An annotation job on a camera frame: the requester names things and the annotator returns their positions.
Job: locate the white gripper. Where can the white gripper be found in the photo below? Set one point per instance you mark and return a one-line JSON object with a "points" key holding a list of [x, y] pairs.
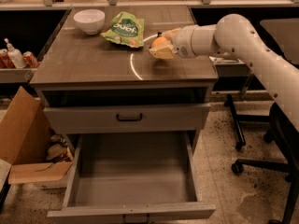
{"points": [[182, 42]]}

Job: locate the orange fruit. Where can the orange fruit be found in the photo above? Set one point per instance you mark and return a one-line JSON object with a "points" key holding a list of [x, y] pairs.
{"points": [[159, 41]]}

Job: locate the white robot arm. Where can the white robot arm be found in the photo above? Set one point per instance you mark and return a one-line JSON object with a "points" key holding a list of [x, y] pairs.
{"points": [[235, 37]]}

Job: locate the closed grey top drawer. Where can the closed grey top drawer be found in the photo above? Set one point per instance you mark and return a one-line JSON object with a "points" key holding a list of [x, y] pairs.
{"points": [[127, 119]]}

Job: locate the grey drawer cabinet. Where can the grey drawer cabinet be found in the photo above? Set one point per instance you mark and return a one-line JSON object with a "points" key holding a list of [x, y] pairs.
{"points": [[88, 71]]}

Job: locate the open grey middle drawer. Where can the open grey middle drawer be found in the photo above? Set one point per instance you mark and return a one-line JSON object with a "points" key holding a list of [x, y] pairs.
{"points": [[132, 178]]}

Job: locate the green snack bag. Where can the green snack bag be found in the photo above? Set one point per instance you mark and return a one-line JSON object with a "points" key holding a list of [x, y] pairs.
{"points": [[126, 29]]}

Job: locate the white ceramic bowl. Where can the white ceramic bowl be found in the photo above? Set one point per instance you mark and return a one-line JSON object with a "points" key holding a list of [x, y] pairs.
{"points": [[90, 21]]}

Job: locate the black office chair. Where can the black office chair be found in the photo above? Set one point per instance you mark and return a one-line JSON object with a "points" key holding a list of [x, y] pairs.
{"points": [[286, 136]]}

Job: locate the white pump bottle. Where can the white pump bottle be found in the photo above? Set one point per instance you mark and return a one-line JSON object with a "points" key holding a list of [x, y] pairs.
{"points": [[15, 55]]}

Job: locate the crumpled brown paper trash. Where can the crumpled brown paper trash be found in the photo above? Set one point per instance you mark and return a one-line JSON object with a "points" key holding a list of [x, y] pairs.
{"points": [[59, 150]]}

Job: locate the red soda can at edge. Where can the red soda can at edge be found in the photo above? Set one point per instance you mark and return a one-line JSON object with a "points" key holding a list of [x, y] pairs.
{"points": [[5, 58]]}

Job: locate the brown cardboard box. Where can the brown cardboard box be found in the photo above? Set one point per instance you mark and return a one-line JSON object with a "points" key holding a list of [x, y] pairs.
{"points": [[24, 142]]}

